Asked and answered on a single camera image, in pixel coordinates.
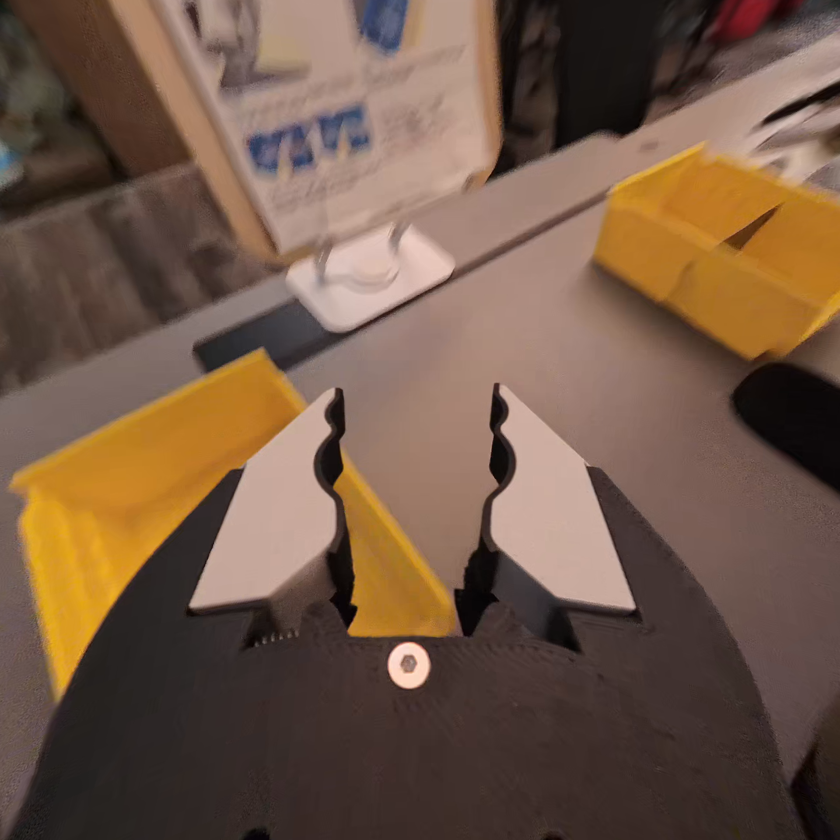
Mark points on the yellow plastic bin with divider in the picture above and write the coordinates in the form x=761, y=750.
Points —
x=722, y=295

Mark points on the red floor bin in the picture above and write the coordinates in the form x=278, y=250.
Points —
x=748, y=16

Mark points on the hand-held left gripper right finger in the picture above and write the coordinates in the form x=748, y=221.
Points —
x=551, y=525

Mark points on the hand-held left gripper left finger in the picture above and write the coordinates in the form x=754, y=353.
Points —
x=275, y=525

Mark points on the instruction board on white stand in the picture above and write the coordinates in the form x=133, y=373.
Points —
x=361, y=164

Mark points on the black tablet on white stand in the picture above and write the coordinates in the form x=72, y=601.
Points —
x=800, y=108

